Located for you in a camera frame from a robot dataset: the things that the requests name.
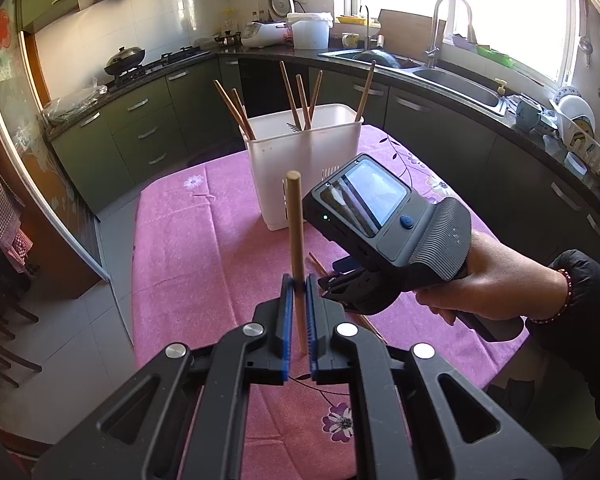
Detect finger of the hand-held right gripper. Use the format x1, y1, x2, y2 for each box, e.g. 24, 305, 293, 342
317, 273, 367, 305
331, 257, 369, 277

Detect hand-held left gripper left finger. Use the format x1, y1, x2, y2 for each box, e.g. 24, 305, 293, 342
32, 274, 296, 480

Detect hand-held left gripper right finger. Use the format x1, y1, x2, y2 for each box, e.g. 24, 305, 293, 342
305, 274, 563, 480

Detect light wooden chopstick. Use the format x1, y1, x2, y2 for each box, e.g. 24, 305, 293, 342
355, 59, 377, 117
286, 171, 309, 356

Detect white plastic utensil holder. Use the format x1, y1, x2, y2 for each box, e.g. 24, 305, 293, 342
242, 103, 365, 232

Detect person's right forearm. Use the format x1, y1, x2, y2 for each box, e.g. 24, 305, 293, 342
524, 249, 600, 443

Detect person's right hand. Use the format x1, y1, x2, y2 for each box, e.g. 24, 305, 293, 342
414, 230, 570, 329

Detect pink floral tablecloth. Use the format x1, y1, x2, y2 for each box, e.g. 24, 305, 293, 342
131, 125, 531, 480

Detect steel double sink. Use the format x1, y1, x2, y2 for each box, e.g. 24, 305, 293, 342
317, 47, 509, 116

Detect black pan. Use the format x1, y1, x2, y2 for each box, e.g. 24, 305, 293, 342
352, 47, 404, 69

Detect grey green cup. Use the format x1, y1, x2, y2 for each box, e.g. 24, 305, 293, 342
515, 99, 542, 134

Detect tall steel faucet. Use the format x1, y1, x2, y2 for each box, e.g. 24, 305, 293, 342
425, 0, 476, 69

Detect dark kitchen countertop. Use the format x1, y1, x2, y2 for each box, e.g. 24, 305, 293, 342
42, 45, 600, 213

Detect wooden cutting board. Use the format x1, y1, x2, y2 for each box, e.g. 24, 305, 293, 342
378, 9, 436, 50

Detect green tray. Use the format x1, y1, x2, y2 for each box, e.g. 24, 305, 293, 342
475, 45, 515, 69

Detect white lidded bucket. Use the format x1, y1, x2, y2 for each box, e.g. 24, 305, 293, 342
285, 11, 334, 51

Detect dish rack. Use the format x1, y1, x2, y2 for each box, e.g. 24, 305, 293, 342
550, 94, 600, 198

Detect white rice cooker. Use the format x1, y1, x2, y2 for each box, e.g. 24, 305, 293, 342
241, 21, 287, 50

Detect white plate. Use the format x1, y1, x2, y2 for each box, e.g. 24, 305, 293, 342
555, 94, 596, 134

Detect green lower kitchen cabinets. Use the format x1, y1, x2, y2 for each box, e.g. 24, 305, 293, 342
50, 55, 600, 291

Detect black gas stove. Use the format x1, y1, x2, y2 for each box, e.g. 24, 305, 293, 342
107, 46, 211, 87

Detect hanging metal ladle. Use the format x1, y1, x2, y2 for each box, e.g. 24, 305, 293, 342
579, 0, 594, 67

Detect dark wooden chair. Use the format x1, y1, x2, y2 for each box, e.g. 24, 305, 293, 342
0, 279, 44, 402

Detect black wok with lid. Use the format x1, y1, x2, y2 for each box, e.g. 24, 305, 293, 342
104, 46, 147, 77

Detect sliding glass door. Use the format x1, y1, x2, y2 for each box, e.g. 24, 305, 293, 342
0, 0, 112, 282

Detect clear plastic bag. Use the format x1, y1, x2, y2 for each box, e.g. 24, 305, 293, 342
42, 85, 109, 124

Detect checkered apron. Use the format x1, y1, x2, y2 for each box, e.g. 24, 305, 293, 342
0, 135, 34, 274

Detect red bead bracelet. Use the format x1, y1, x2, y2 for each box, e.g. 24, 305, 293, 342
529, 268, 574, 325

